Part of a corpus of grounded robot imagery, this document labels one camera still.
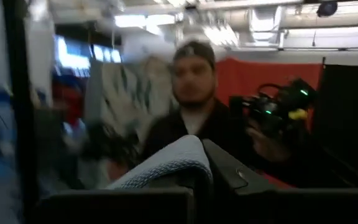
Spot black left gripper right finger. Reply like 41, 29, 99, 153
201, 138, 358, 224

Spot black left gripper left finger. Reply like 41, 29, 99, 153
29, 177, 195, 224

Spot light blue jeans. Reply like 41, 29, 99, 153
106, 134, 214, 190

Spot person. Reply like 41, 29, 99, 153
50, 74, 88, 150
140, 40, 293, 187

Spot white green banner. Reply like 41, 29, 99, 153
84, 55, 180, 141

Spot black partition panel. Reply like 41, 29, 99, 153
311, 63, 358, 187

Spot red partition curtain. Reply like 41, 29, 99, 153
215, 58, 324, 106

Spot blue wall screen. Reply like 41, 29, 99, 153
53, 34, 122, 78

